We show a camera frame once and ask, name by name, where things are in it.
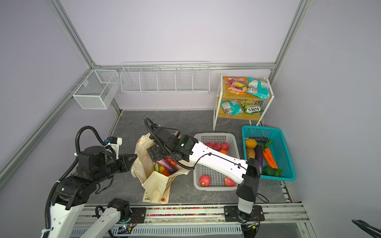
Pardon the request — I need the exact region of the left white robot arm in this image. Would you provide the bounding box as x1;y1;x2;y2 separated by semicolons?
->
42;126;138;238

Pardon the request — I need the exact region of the teal white snack packet lower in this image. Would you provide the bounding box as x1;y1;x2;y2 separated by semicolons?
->
221;100;243;116

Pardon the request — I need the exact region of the small white mesh basket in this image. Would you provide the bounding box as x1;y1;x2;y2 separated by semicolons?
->
73;69;120;110

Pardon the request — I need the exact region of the brown potato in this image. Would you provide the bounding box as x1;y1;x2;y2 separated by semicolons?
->
246;148;256;161

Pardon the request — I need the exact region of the red apple front left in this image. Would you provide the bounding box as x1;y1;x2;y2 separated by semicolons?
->
199;175;211;187

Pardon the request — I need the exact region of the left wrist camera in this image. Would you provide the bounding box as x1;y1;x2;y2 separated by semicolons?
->
105;136;123;157

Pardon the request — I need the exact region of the white plastic fruit basket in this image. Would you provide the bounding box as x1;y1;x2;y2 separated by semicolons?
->
193;132;240;191

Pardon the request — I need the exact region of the small red fruit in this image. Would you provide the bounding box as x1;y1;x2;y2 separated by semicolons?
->
206;142;214;149
212;143;221;151
220;142;230;151

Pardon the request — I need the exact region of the teal plastic vegetable basket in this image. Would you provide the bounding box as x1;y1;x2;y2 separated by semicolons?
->
242;126;296;181

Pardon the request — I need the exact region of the cream canvas grocery bag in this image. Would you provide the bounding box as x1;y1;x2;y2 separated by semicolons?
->
131;133;190;204

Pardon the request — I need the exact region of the red tomato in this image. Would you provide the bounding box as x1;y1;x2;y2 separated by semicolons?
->
165;157;177;167

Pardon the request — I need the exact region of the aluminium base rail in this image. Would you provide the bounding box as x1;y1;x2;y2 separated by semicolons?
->
71;203;310;238

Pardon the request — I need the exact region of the orange carrot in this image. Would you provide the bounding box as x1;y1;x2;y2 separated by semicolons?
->
264;148;278;169

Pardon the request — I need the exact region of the dark purple eggplant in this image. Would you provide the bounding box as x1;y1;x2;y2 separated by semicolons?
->
255;145;264;174

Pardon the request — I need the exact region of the orange snack packet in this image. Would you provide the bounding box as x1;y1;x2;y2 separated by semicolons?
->
224;77;248;95

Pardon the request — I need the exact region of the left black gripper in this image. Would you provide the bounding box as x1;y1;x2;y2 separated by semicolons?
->
94;153;138;183

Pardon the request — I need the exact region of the green pepper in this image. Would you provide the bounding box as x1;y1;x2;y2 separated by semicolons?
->
262;166;283;177

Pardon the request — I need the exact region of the small red fruit middle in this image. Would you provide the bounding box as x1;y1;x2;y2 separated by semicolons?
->
212;143;221;151

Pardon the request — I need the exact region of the red apple back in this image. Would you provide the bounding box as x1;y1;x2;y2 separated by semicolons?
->
224;177;236;187

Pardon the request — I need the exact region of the red apple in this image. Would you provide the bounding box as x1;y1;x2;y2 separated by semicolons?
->
224;177;236;187
199;175;211;187

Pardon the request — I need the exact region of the orange pumpkin vegetable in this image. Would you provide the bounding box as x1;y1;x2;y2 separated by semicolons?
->
162;170;171;177

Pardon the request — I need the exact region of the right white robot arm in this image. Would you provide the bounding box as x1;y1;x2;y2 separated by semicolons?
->
144;117;264;224

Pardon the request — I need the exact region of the white wood two-tier shelf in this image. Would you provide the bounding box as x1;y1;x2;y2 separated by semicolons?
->
212;74;275;131

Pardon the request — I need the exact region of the green Fox's candy packet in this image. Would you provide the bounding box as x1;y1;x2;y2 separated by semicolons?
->
240;100;263;115

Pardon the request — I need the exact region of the teal snack packet upper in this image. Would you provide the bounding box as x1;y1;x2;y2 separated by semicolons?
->
246;77;270;100

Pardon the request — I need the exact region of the long white wire basket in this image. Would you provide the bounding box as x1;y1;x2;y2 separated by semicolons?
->
120;61;210;94

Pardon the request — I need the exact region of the small red fruit right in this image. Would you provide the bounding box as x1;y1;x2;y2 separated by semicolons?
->
220;142;230;151

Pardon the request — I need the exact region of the small red fruit left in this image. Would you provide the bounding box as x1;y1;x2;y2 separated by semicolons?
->
206;142;214;149

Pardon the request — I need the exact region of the yellow potato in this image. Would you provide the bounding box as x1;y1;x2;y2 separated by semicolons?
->
245;138;258;149

